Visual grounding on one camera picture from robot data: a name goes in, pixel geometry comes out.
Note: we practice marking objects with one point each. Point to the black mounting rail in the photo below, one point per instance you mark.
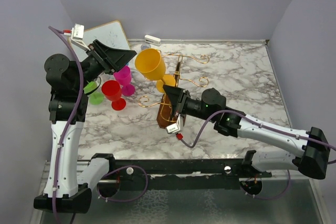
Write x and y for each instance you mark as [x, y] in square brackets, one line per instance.
[180, 174]

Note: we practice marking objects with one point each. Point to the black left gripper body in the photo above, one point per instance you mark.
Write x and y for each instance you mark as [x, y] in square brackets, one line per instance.
[93, 67]

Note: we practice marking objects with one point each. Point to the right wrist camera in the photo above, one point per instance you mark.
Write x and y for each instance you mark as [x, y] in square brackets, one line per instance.
[176, 127]

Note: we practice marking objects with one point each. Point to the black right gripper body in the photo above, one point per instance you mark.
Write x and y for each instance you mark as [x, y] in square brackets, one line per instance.
[192, 107]

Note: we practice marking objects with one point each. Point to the red wine glass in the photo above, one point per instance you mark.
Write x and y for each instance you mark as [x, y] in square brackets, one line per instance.
[112, 91]

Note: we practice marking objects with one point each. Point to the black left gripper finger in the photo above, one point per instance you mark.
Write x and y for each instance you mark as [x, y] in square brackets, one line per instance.
[113, 55]
[115, 65]

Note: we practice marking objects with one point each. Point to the small whiteboard gold frame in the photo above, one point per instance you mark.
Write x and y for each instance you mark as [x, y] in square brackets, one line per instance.
[110, 34]

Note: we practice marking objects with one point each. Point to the wooden rack base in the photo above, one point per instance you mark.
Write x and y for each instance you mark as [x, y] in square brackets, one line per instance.
[164, 117]

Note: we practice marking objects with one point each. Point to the green wine glass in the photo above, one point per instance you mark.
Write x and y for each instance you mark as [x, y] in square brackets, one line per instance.
[94, 94]

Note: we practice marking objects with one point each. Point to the white eraser box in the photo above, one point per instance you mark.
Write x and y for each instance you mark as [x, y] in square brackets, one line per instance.
[152, 40]

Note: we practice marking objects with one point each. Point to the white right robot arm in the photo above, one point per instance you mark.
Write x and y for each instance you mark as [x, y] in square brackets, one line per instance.
[305, 151]

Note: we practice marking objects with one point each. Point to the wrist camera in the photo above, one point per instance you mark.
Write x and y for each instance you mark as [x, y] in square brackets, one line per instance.
[176, 127]
[76, 37]

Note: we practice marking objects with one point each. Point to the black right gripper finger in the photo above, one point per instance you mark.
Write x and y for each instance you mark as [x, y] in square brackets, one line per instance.
[175, 94]
[179, 107]

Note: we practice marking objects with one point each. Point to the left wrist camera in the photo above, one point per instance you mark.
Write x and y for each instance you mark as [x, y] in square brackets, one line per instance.
[76, 37]

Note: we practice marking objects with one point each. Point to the yellow wine glass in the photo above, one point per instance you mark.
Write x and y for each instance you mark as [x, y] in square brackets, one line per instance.
[151, 65]

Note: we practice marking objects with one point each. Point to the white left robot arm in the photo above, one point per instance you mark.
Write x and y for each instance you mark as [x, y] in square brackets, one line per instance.
[66, 192]

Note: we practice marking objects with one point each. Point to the pink wine glass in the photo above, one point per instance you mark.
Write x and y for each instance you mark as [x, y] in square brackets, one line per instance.
[124, 77]

